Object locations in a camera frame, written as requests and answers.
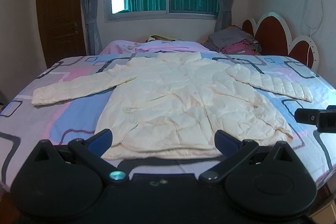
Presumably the patterned bed sheet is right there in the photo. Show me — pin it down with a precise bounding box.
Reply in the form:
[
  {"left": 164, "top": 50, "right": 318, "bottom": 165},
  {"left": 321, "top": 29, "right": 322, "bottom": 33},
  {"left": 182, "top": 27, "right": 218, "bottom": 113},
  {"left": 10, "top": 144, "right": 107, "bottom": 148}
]
[{"left": 1, "top": 53, "right": 335, "bottom": 188}]

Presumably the stack of folded clothes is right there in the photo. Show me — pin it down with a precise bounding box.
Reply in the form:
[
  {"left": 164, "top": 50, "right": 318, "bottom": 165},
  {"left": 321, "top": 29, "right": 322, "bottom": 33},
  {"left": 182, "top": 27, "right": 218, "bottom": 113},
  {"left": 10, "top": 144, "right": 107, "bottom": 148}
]
[{"left": 202, "top": 26, "right": 261, "bottom": 55}]

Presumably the red white headboard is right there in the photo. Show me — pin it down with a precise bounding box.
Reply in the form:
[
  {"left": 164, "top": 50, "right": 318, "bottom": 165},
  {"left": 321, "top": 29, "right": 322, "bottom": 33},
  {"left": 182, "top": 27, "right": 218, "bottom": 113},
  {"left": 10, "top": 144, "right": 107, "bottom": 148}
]
[{"left": 242, "top": 12, "right": 319, "bottom": 72}]

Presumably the dark wooden door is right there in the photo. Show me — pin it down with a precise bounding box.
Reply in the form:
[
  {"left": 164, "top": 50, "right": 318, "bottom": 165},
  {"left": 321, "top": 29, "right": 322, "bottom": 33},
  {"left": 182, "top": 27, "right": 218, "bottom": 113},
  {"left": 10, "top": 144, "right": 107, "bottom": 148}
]
[{"left": 36, "top": 0, "right": 86, "bottom": 68}]

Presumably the white wall cable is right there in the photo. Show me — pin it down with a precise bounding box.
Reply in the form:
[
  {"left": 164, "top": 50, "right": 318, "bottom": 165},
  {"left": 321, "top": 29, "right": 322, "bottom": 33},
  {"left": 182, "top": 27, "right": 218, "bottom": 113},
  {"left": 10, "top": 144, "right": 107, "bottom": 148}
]
[{"left": 299, "top": 0, "right": 325, "bottom": 67}]

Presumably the cream puffer jacket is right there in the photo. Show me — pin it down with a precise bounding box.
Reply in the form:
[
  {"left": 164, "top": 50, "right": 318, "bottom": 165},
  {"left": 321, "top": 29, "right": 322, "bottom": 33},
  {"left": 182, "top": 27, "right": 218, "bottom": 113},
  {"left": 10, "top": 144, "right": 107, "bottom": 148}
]
[{"left": 31, "top": 53, "right": 313, "bottom": 159}]

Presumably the pink blanket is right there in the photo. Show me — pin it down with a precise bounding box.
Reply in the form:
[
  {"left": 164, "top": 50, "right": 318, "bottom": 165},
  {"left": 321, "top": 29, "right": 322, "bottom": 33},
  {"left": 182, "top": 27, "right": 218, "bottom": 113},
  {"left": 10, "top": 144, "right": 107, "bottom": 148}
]
[{"left": 100, "top": 40, "right": 214, "bottom": 55}]

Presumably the yellow patterned cloth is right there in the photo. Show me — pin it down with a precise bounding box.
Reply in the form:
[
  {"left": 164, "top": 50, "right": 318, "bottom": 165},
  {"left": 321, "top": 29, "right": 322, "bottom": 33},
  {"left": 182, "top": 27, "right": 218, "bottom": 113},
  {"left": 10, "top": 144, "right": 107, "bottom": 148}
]
[{"left": 146, "top": 35, "right": 180, "bottom": 43}]

